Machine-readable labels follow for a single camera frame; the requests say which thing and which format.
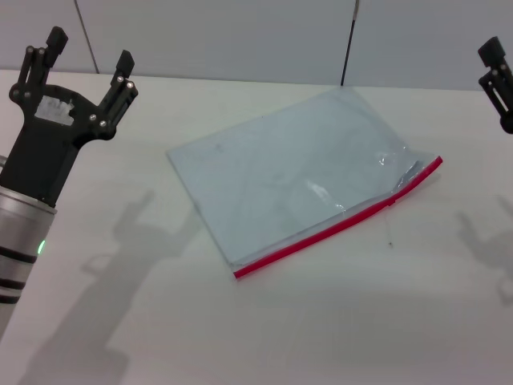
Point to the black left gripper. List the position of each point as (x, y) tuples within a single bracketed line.
[(44, 152)]

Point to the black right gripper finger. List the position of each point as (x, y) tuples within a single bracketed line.
[(492, 51)]

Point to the clear document bag red zipper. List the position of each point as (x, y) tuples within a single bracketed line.
[(296, 160)]

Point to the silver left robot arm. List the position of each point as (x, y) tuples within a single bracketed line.
[(20, 224)]

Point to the thin black pole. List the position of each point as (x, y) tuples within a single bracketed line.
[(349, 44)]

